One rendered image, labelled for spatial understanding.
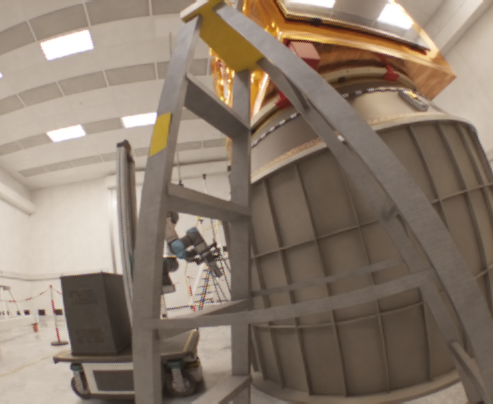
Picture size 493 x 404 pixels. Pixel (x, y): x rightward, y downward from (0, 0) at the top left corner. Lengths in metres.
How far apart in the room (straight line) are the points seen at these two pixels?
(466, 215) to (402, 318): 0.54
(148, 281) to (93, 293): 1.15
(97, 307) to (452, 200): 1.95
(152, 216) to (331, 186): 0.79
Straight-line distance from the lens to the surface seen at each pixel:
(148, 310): 0.56
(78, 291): 1.74
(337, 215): 1.10
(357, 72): 1.70
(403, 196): 0.39
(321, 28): 1.64
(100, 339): 1.71
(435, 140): 1.34
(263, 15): 1.65
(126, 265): 1.71
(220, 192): 9.71
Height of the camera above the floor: 0.69
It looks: 16 degrees up
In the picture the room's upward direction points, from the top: 12 degrees counter-clockwise
